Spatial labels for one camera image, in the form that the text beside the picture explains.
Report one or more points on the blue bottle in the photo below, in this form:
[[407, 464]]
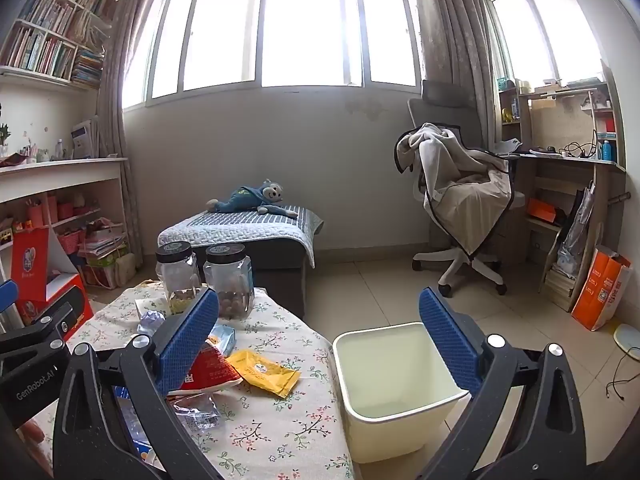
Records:
[[606, 151]]

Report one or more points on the blue clear plastic packaging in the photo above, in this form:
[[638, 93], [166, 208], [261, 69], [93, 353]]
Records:
[[131, 427]]

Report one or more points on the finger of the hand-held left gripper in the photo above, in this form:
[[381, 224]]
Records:
[[7, 294], [54, 318]]

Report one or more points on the white desk calendar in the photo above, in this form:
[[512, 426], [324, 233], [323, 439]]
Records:
[[82, 140]]

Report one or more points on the clear plastic wrapper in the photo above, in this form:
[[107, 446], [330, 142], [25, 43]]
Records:
[[200, 412]]

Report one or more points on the large white framed window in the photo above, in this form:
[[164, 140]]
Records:
[[300, 25]]

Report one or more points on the beige blanket with dark trim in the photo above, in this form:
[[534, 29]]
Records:
[[465, 200]]

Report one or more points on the clear jar with dark nuts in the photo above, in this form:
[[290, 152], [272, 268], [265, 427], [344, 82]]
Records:
[[229, 280]]

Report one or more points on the clear jar with pistachios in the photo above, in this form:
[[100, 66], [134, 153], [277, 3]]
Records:
[[176, 270]]

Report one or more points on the dark ottoman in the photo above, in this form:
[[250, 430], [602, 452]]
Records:
[[277, 280]]

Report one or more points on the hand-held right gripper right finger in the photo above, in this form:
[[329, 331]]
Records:
[[445, 345]]

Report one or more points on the grey patterned curtain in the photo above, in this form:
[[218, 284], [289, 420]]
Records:
[[117, 110], [450, 25]]

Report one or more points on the orange paper bag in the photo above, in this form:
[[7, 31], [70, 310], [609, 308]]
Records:
[[600, 295]]

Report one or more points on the pink plastic basket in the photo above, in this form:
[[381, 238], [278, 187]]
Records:
[[70, 244]]

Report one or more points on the floral tablecloth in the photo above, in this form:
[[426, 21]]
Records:
[[280, 425]]

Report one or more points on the person's left hand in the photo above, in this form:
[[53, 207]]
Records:
[[31, 432]]

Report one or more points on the small white framed window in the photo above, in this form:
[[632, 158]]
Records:
[[540, 25]]

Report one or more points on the blue white packet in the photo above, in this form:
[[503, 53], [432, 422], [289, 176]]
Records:
[[225, 340]]

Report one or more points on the cream plastic waste bin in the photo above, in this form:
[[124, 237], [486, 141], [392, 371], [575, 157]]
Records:
[[395, 435]]

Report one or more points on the yellow packet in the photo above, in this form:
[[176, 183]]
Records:
[[262, 372]]

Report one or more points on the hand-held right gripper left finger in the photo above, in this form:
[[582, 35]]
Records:
[[187, 341]]

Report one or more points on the red snack packet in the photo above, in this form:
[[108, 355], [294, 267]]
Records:
[[215, 370]]

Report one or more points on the orange box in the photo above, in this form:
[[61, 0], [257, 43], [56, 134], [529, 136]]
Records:
[[545, 211]]

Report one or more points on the white tote bag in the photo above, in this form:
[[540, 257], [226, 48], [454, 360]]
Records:
[[122, 269]]

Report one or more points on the wooden desk with hutch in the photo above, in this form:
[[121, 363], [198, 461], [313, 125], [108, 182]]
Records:
[[565, 170]]

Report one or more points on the white wall bookshelf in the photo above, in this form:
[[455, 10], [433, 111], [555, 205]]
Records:
[[30, 72]]

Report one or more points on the white low shelf unit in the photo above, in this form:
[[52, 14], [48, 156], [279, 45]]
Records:
[[65, 172]]

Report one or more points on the white grey office chair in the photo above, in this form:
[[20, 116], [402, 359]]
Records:
[[475, 265]]

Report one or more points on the stack of papers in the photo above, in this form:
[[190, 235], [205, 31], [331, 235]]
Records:
[[102, 247]]

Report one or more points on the small potted plant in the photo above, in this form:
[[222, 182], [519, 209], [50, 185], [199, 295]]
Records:
[[4, 135]]

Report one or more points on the white round floor scale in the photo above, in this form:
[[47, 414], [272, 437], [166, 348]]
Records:
[[629, 335]]

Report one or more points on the blue plush monkey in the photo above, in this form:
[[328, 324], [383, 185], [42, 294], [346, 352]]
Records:
[[247, 197]]

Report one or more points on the row of books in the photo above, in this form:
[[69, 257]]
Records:
[[45, 50]]

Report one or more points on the silver plastic bag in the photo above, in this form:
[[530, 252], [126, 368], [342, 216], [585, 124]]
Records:
[[575, 240]]

